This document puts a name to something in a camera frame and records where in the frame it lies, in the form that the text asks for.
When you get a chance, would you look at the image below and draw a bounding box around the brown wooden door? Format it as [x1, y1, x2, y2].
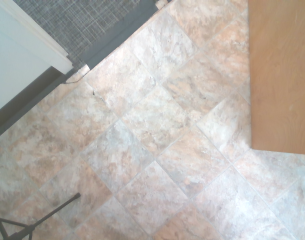
[247, 0, 305, 156]

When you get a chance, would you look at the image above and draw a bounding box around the grey woven floor mat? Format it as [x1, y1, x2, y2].
[12, 0, 159, 66]

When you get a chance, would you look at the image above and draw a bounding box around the white panel board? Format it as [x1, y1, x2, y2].
[0, 0, 74, 118]

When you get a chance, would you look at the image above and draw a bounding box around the black tripod stand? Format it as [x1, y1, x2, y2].
[0, 192, 82, 240]

